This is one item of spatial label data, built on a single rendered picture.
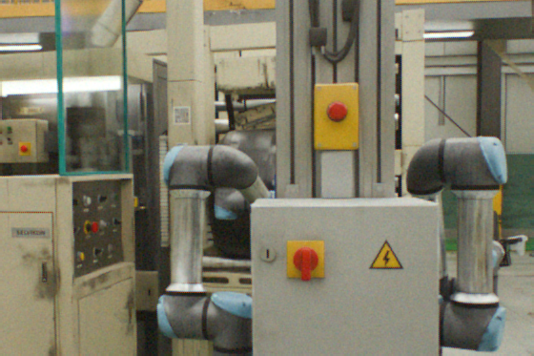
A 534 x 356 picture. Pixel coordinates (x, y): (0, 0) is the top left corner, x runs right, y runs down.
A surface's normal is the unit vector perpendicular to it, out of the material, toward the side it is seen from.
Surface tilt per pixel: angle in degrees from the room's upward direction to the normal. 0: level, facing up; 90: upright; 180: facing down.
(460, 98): 90
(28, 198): 90
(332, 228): 90
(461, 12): 90
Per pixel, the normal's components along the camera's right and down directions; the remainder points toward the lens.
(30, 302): -0.27, 0.05
